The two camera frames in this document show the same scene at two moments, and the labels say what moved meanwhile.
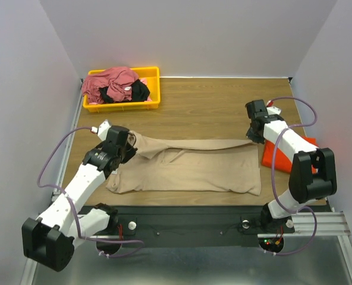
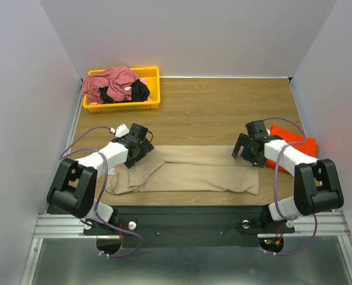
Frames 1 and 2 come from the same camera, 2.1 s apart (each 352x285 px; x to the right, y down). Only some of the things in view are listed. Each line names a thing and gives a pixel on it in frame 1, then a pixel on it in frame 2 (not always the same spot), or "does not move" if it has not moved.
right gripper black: (254, 133) -> (242, 148)
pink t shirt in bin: (117, 81) does not move
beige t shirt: (189, 165) does not move
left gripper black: (131, 154) -> (145, 148)
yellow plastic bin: (152, 75) does not move
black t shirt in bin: (140, 92) does not move
